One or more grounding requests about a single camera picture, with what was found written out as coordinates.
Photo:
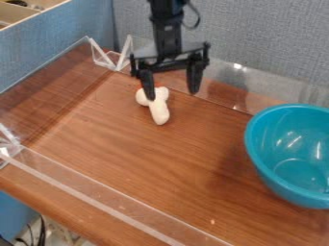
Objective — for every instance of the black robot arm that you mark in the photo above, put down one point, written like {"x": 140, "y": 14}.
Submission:
{"x": 166, "y": 9}

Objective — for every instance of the blue plastic bowl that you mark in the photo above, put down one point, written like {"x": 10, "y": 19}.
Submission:
{"x": 287, "y": 141}

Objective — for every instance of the clear acrylic barrier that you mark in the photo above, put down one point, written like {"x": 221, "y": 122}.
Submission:
{"x": 22, "y": 62}
{"x": 245, "y": 89}
{"x": 150, "y": 220}

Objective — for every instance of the clear acrylic back barrier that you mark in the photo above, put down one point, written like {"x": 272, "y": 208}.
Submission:
{"x": 245, "y": 89}

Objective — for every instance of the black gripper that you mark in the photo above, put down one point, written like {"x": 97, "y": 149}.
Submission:
{"x": 169, "y": 53}

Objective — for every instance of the white plush mushroom toy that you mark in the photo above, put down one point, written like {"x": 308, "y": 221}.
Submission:
{"x": 158, "y": 105}

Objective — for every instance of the clear acrylic left barrier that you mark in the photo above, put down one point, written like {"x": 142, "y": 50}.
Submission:
{"x": 22, "y": 62}

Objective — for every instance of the clear acrylic front barrier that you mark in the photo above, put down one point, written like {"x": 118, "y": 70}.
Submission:
{"x": 150, "y": 220}

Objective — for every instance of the clear acrylic corner bracket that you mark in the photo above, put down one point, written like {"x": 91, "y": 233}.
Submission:
{"x": 110, "y": 59}

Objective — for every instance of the wooden shelf box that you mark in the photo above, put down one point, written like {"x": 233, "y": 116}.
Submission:
{"x": 17, "y": 11}

